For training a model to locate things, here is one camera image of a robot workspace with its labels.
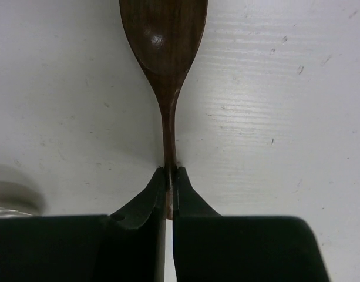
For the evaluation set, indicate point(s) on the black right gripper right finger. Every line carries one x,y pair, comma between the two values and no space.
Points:
192,215

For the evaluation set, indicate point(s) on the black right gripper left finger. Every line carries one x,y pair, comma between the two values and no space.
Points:
139,230

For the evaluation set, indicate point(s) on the silver round spoon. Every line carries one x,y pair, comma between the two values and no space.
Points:
20,196

